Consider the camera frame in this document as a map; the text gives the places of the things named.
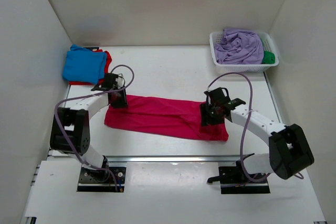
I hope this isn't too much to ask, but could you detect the magenta t shirt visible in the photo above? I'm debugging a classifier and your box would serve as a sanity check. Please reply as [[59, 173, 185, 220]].
[[104, 95, 229, 142]]

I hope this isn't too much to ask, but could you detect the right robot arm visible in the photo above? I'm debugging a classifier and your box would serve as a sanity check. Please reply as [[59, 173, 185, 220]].
[[200, 88, 314, 182]]

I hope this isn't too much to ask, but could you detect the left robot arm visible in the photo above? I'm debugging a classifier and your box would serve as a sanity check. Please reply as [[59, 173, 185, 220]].
[[50, 73, 128, 181]]

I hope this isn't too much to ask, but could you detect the red folded t shirt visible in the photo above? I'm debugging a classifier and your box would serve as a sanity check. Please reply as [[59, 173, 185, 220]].
[[69, 49, 112, 86]]

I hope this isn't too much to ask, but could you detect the blue folded t shirt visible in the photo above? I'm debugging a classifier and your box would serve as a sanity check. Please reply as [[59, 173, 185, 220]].
[[62, 44, 106, 84]]

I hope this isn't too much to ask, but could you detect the lavender t shirt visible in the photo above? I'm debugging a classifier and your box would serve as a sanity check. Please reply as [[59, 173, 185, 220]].
[[214, 28, 264, 65]]

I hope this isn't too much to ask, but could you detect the white plastic basket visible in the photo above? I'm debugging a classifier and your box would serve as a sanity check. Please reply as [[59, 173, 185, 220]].
[[209, 30, 279, 74]]

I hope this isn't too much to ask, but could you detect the green t shirt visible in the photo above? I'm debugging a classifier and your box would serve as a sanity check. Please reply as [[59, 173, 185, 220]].
[[262, 51, 276, 65]]

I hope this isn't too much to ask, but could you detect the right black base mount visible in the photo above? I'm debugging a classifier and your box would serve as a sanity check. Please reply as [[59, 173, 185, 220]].
[[207, 161, 270, 195]]

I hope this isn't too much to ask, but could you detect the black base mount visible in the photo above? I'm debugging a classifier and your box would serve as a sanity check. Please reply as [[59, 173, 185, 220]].
[[77, 163, 127, 193], [207, 161, 270, 195]]

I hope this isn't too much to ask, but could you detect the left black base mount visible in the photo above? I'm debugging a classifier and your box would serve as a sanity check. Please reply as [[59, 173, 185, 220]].
[[77, 163, 127, 193]]

